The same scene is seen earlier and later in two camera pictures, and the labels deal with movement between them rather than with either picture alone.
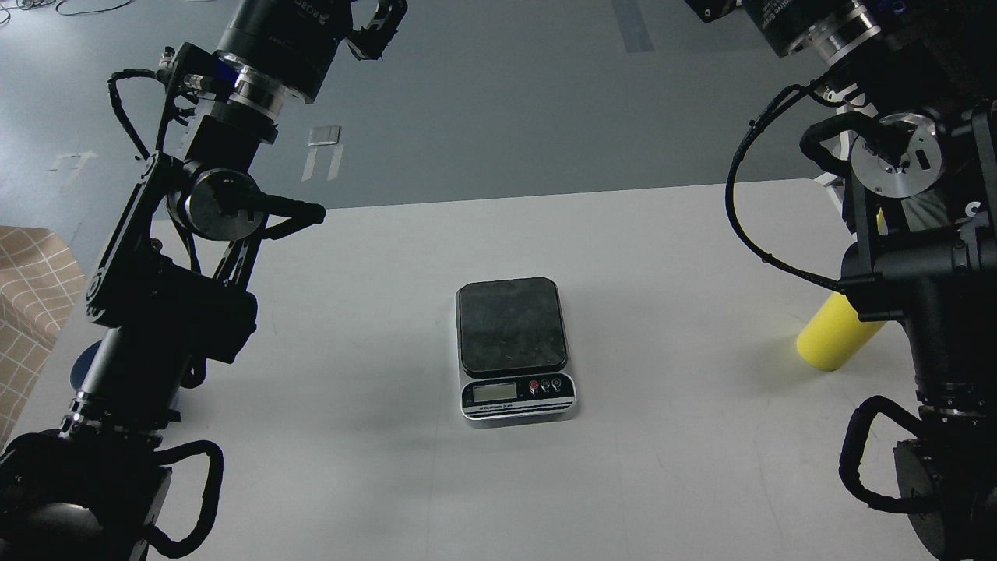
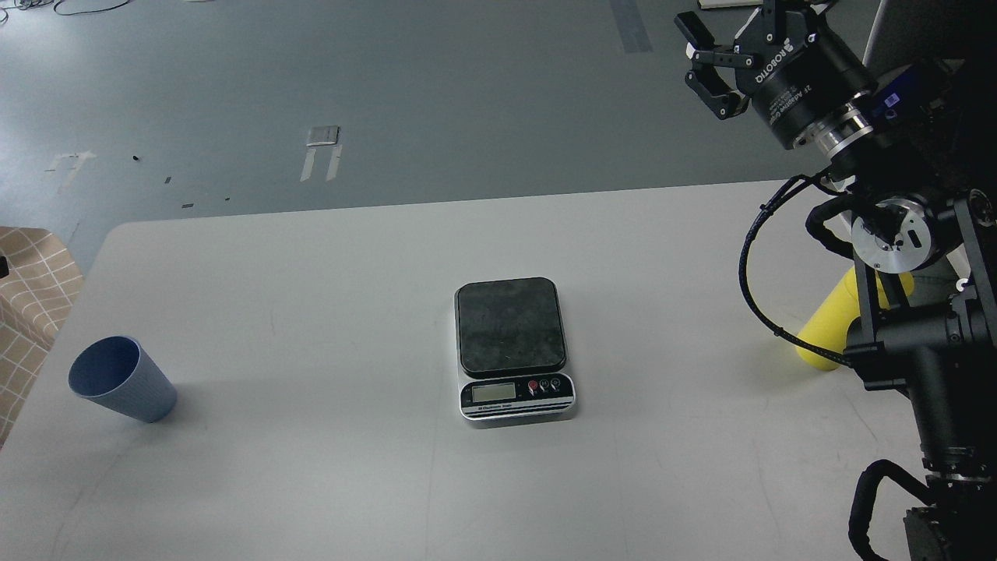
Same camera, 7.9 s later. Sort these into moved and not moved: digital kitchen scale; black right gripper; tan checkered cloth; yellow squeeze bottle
Moved: black right gripper
Not moved: digital kitchen scale; yellow squeeze bottle; tan checkered cloth
